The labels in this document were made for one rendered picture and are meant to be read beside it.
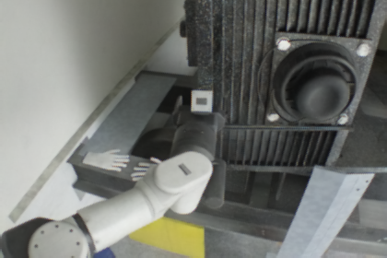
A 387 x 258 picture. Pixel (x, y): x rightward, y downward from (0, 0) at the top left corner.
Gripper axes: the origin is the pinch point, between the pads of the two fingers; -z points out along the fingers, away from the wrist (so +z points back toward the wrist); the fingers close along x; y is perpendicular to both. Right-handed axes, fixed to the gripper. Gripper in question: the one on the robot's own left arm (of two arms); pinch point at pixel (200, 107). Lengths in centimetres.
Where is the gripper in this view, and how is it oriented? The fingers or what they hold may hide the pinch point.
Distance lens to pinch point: 70.3
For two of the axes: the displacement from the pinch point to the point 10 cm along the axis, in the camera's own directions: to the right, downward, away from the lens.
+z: -1.2, 6.2, -7.8
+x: 9.9, 0.4, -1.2
